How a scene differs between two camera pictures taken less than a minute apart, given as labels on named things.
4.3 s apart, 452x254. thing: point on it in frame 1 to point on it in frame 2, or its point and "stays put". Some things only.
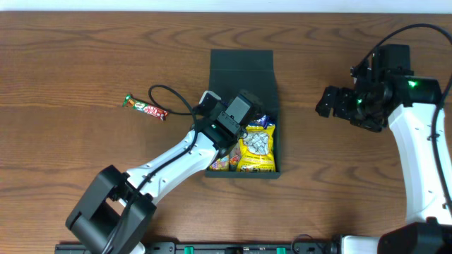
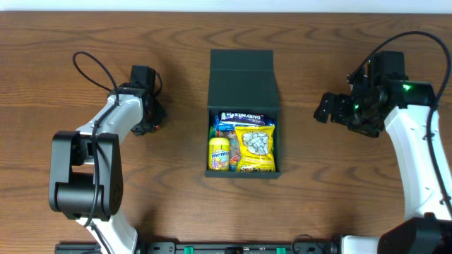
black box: (252, 71) stays put
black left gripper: (230, 133) to (153, 120)
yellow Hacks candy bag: (256, 151) stays put
